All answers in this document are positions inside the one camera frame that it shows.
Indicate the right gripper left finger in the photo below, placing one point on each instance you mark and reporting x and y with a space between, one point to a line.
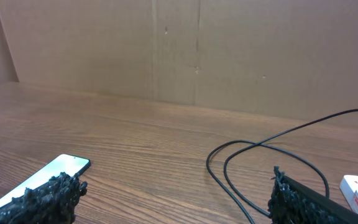
52 203

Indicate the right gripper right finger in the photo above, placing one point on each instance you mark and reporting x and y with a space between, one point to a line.
294 203

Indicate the Samsung Galaxy smartphone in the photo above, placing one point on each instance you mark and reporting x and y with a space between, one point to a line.
66 163

